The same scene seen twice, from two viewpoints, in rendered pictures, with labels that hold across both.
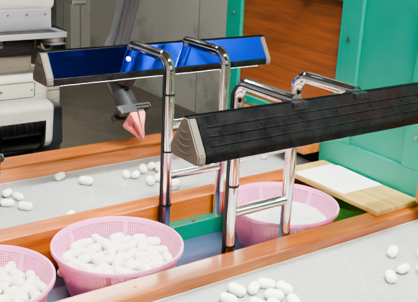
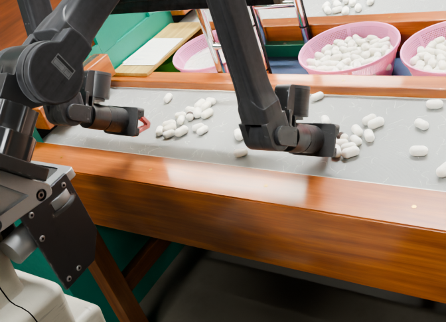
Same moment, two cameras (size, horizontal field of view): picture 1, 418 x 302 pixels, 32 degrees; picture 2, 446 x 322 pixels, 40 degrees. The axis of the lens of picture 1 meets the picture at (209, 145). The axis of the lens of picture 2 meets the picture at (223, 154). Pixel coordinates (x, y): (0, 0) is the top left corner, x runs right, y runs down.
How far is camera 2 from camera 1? 249 cm
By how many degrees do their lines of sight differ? 88
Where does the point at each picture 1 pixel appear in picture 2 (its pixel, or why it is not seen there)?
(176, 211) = not seen: hidden behind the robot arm
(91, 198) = not seen: hidden behind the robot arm
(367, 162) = (133, 38)
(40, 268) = (407, 54)
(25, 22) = not seen: outside the picture
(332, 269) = (283, 14)
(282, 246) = (283, 20)
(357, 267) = (272, 12)
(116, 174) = (198, 142)
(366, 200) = (187, 30)
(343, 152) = (117, 50)
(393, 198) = (175, 27)
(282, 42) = (11, 24)
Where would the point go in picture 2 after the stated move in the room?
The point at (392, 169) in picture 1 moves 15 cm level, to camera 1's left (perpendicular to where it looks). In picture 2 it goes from (148, 24) to (159, 36)
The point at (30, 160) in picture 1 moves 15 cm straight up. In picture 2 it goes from (229, 176) to (207, 118)
